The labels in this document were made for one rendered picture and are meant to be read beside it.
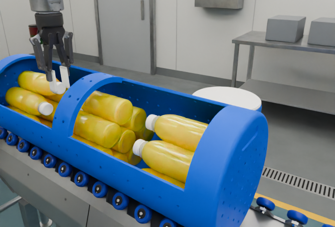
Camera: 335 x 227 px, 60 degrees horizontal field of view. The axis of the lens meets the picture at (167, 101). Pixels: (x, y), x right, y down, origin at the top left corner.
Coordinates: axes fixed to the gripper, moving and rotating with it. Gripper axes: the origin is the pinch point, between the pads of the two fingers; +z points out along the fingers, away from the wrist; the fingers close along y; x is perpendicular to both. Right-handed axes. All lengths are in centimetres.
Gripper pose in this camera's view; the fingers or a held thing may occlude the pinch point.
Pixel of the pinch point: (59, 79)
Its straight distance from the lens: 97.5
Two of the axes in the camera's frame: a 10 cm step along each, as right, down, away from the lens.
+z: 0.0, 9.2, 3.9
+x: -8.1, -2.3, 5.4
